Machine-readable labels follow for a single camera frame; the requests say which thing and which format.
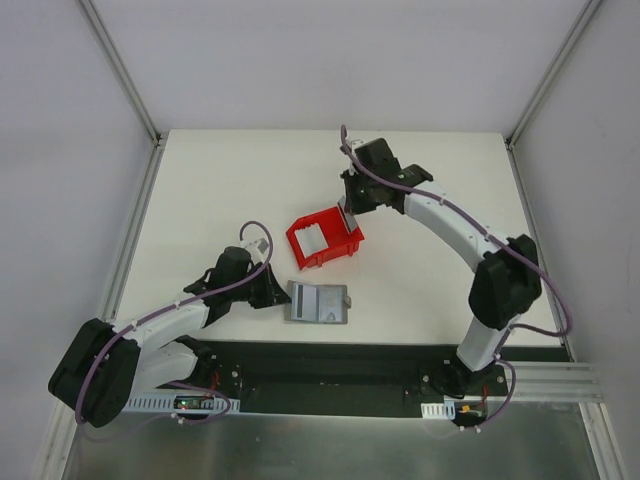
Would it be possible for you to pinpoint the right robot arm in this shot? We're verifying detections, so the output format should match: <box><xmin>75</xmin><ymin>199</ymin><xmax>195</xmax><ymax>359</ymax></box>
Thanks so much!
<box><xmin>340</xmin><ymin>138</ymin><xmax>542</xmax><ymax>399</ymax></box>

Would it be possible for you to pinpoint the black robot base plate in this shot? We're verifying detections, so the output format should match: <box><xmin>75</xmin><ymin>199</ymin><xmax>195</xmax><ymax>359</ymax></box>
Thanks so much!
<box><xmin>149</xmin><ymin>341</ymin><xmax>514</xmax><ymax>419</ymax></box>

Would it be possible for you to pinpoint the aluminium frame post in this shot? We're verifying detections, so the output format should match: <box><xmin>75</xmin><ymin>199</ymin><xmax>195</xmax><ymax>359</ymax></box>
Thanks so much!
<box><xmin>75</xmin><ymin>0</ymin><xmax>163</xmax><ymax>146</ymax></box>
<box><xmin>505</xmin><ymin>0</ymin><xmax>606</xmax><ymax>151</ymax></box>

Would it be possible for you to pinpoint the table side rail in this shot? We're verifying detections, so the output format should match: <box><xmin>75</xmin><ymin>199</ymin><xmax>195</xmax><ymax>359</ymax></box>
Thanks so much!
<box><xmin>98</xmin><ymin>135</ymin><xmax>167</xmax><ymax>320</ymax></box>
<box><xmin>505</xmin><ymin>143</ymin><xmax>574</xmax><ymax>360</ymax></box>

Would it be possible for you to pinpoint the left aluminium frame post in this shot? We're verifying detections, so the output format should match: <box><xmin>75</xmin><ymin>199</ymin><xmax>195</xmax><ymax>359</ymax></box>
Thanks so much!
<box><xmin>75</xmin><ymin>0</ymin><xmax>163</xmax><ymax>146</ymax></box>

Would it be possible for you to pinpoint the red plastic card tray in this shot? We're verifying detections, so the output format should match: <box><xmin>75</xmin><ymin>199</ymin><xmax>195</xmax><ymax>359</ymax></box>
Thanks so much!
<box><xmin>286</xmin><ymin>205</ymin><xmax>365</xmax><ymax>270</ymax></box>

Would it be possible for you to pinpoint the white cable duct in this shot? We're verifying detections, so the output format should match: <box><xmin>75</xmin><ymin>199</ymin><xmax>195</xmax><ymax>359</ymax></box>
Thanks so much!
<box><xmin>420</xmin><ymin>400</ymin><xmax>456</xmax><ymax>421</ymax></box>
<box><xmin>123</xmin><ymin>393</ymin><xmax>240</xmax><ymax>415</ymax></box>

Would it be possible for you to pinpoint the right table side rail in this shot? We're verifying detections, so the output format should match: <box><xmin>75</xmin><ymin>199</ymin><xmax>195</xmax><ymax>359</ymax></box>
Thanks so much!
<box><xmin>505</xmin><ymin>143</ymin><xmax>574</xmax><ymax>360</ymax></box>

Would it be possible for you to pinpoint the right white cable duct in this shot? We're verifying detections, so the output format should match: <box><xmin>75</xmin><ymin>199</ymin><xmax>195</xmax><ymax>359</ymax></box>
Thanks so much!
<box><xmin>420</xmin><ymin>400</ymin><xmax>456</xmax><ymax>421</ymax></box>

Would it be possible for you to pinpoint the left table side rail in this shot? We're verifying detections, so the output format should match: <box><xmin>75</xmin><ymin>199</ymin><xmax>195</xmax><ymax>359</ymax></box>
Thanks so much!
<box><xmin>98</xmin><ymin>135</ymin><xmax>167</xmax><ymax>320</ymax></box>

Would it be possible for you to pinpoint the grey leather card holder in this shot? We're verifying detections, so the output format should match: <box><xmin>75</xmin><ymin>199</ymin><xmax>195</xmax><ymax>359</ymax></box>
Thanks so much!
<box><xmin>284</xmin><ymin>281</ymin><xmax>352</xmax><ymax>325</ymax></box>

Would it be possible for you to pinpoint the horizontal aluminium extrusion rail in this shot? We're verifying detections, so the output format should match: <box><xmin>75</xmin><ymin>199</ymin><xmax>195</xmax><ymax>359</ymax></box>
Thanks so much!
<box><xmin>514</xmin><ymin>361</ymin><xmax>604</xmax><ymax>403</ymax></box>

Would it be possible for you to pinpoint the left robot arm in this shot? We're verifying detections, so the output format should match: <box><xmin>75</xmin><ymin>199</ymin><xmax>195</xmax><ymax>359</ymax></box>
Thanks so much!
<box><xmin>48</xmin><ymin>238</ymin><xmax>290</xmax><ymax>428</ymax></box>

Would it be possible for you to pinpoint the white credit card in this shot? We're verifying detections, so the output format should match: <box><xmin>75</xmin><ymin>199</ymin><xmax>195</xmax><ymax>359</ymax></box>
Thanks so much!
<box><xmin>291</xmin><ymin>283</ymin><xmax>319</xmax><ymax>322</ymax></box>
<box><xmin>318</xmin><ymin>285</ymin><xmax>348</xmax><ymax>324</ymax></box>

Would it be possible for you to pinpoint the right aluminium frame post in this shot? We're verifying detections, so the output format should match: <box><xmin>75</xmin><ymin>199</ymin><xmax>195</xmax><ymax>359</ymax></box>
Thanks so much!
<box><xmin>505</xmin><ymin>0</ymin><xmax>606</xmax><ymax>151</ymax></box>

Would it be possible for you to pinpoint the left white cable duct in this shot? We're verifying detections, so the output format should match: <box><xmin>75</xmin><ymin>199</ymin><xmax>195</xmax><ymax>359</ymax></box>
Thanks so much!
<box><xmin>123</xmin><ymin>393</ymin><xmax>240</xmax><ymax>415</ymax></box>

